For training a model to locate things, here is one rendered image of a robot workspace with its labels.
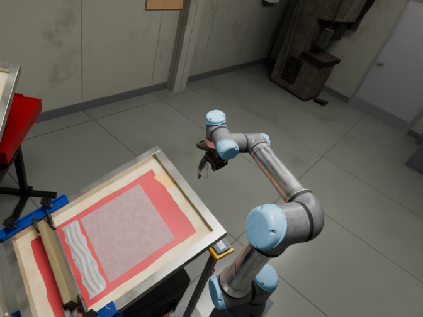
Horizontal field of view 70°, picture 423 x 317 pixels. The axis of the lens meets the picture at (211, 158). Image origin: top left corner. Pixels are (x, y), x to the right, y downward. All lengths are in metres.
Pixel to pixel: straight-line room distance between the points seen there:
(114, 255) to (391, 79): 6.57
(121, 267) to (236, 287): 0.48
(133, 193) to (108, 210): 0.13
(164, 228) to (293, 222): 0.66
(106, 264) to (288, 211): 0.80
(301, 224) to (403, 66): 6.44
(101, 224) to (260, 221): 0.82
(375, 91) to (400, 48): 0.90
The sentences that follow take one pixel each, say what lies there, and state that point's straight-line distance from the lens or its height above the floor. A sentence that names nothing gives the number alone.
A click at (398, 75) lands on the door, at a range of 7.19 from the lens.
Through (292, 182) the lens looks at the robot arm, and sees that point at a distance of 0.99.
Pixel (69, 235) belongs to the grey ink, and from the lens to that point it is 1.48.
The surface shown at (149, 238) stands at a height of 1.30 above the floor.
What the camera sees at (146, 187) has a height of 1.35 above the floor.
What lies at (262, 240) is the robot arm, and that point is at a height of 1.78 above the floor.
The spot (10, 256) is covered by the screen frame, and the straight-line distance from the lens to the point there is 1.55.
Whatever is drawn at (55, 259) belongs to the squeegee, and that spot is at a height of 1.26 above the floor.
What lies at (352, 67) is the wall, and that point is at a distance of 7.39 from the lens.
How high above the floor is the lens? 2.38
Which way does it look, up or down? 37 degrees down
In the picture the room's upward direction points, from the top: 18 degrees clockwise
